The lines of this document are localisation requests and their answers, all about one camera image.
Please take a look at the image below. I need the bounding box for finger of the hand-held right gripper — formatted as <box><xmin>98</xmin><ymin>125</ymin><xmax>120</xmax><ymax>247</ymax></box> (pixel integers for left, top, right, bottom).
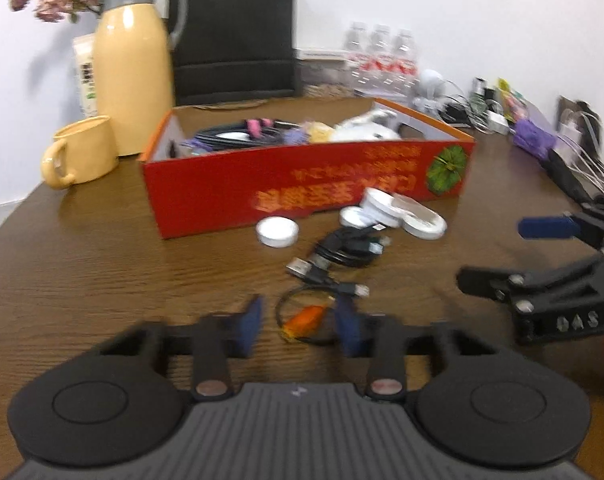
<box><xmin>517</xmin><ymin>210</ymin><xmax>604</xmax><ymax>256</ymax></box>
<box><xmin>456</xmin><ymin>255</ymin><xmax>604</xmax><ymax>304</ymax></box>

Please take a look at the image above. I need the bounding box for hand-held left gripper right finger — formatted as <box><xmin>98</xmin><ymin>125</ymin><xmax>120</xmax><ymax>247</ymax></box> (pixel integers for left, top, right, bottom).
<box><xmin>332</xmin><ymin>294</ymin><xmax>488</xmax><ymax>403</ymax></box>

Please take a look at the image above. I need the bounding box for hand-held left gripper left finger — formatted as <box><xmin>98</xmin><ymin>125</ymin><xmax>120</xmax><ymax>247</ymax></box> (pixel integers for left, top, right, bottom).
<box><xmin>99</xmin><ymin>294</ymin><xmax>265</xmax><ymax>403</ymax></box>

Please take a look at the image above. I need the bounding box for black cable orange end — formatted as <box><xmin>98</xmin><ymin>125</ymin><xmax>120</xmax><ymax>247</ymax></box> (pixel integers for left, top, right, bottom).
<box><xmin>274</xmin><ymin>286</ymin><xmax>355</xmax><ymax>347</ymax></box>

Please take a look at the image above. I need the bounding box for black usb cable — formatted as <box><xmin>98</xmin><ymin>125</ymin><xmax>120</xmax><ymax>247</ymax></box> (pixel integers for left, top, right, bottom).
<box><xmin>286</xmin><ymin>256</ymin><xmax>370</xmax><ymax>300</ymax></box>

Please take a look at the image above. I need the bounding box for red cardboard box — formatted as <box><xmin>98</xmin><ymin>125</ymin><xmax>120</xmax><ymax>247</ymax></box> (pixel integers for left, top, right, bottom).
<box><xmin>139</xmin><ymin>97</ymin><xmax>477</xmax><ymax>240</ymax></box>

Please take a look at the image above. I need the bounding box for white and tan plush toy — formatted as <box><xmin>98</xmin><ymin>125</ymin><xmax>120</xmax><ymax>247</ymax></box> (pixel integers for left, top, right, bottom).
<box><xmin>307</xmin><ymin>107</ymin><xmax>408</xmax><ymax>143</ymax></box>

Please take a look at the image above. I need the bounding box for black cable bundle pink tie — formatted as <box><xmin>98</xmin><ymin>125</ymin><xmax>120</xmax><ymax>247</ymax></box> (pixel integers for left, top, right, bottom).
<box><xmin>189</xmin><ymin>117</ymin><xmax>303</xmax><ymax>151</ymax></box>

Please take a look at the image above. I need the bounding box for purple packet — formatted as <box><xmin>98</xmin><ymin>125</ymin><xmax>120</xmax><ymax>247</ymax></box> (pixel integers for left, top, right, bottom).
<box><xmin>513</xmin><ymin>119</ymin><xmax>555</xmax><ymax>157</ymax></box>

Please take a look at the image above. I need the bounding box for colourful snack packet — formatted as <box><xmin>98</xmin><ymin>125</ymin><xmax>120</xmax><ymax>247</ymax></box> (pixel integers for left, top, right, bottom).
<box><xmin>497</xmin><ymin>79</ymin><xmax>528</xmax><ymax>121</ymax></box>

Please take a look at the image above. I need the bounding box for dark small bottle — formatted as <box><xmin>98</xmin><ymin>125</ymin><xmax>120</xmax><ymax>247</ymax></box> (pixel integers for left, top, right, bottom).
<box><xmin>471</xmin><ymin>77</ymin><xmax>498</xmax><ymax>106</ymax></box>

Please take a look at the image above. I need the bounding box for clear water bottle red label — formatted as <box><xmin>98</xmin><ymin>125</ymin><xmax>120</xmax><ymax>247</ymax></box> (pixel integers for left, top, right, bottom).
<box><xmin>367</xmin><ymin>24</ymin><xmax>395</xmax><ymax>93</ymax></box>
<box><xmin>392</xmin><ymin>30</ymin><xmax>418</xmax><ymax>93</ymax></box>
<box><xmin>344</xmin><ymin>22</ymin><xmax>370</xmax><ymax>92</ymax></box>

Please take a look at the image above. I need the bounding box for yellow mug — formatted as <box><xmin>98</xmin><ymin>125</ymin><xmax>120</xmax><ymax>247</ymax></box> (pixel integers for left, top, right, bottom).
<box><xmin>41</xmin><ymin>116</ymin><xmax>119</xmax><ymax>190</ymax></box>

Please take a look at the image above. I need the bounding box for clear container of seeds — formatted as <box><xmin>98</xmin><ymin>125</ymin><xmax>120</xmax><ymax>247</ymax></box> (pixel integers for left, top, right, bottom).
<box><xmin>302</xmin><ymin>59</ymin><xmax>355</xmax><ymax>98</ymax></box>

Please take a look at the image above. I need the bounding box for yellow thermos jug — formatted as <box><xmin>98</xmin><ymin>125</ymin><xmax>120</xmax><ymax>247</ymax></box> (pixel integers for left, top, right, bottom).
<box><xmin>93</xmin><ymin>0</ymin><xmax>188</xmax><ymax>157</ymax></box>

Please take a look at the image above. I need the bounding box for black paper bag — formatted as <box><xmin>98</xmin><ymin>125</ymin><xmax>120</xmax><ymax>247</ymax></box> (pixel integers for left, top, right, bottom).
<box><xmin>171</xmin><ymin>0</ymin><xmax>299</xmax><ymax>107</ymax></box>

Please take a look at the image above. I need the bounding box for white printed packet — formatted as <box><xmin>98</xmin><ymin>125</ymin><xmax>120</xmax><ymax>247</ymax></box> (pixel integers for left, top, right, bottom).
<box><xmin>73</xmin><ymin>34</ymin><xmax>99</xmax><ymax>117</ymax></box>

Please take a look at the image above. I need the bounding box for white cable bundle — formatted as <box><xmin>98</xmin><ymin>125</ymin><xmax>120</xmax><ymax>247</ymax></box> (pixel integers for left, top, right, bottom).
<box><xmin>557</xmin><ymin>95</ymin><xmax>604</xmax><ymax>201</ymax></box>

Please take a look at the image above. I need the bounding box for tangle of charger cables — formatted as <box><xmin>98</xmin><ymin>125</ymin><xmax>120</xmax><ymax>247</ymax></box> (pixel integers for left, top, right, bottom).
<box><xmin>442</xmin><ymin>80</ymin><xmax>508</xmax><ymax>133</ymax></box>

